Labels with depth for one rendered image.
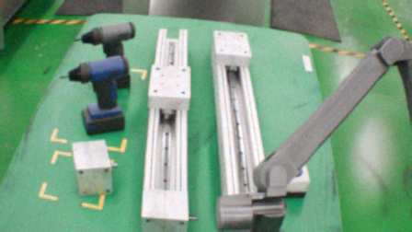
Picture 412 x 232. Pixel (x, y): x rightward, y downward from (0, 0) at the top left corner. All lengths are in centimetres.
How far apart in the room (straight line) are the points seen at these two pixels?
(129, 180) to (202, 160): 21
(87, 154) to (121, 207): 15
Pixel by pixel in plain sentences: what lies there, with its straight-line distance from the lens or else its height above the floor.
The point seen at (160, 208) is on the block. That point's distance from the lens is 112.
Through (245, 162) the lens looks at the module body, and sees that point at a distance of 132.
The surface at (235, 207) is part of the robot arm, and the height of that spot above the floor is 104.
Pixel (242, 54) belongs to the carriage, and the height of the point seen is 90.
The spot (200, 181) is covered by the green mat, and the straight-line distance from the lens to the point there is 133.
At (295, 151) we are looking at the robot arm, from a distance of 93.
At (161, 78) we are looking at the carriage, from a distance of 146.
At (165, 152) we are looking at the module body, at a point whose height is 84.
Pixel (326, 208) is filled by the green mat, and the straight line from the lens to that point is 133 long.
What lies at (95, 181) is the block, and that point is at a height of 83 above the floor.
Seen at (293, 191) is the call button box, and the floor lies 80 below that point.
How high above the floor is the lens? 169
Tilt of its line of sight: 36 degrees down
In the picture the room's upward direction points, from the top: 7 degrees clockwise
